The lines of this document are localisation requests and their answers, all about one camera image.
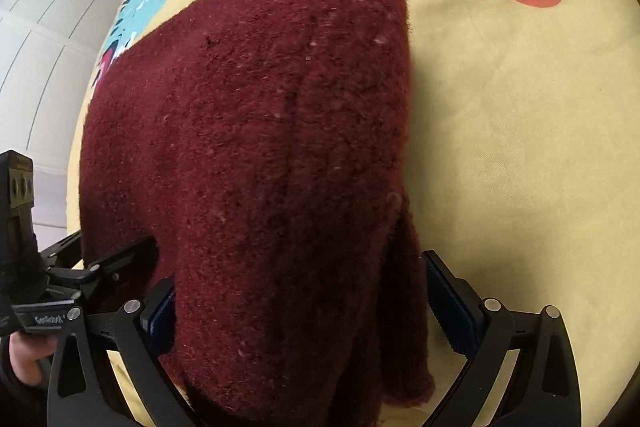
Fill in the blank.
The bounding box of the maroon knit sweater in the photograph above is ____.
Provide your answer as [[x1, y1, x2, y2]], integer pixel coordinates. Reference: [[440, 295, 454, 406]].
[[79, 0, 437, 427]]

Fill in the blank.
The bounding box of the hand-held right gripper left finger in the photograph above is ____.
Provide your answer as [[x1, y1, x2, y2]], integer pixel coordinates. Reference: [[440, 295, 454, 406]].
[[45, 279, 202, 427]]

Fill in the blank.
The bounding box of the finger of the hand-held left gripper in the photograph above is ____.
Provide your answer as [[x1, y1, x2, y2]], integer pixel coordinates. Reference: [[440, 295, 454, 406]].
[[39, 229, 85, 269], [80, 235, 162, 308]]

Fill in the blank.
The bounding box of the person's left hand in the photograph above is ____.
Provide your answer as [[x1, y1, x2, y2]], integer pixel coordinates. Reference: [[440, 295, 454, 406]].
[[9, 333, 57, 386]]

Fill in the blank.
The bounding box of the yellow printed blanket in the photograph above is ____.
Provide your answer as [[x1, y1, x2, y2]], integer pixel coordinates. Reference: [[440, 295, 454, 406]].
[[67, 0, 637, 427]]

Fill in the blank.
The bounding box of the white wardrobe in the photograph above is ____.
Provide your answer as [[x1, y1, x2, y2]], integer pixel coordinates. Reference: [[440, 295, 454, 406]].
[[0, 0, 132, 228]]

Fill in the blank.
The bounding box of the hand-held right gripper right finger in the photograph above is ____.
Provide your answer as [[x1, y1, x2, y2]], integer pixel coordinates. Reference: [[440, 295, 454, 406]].
[[422, 249, 584, 427]]

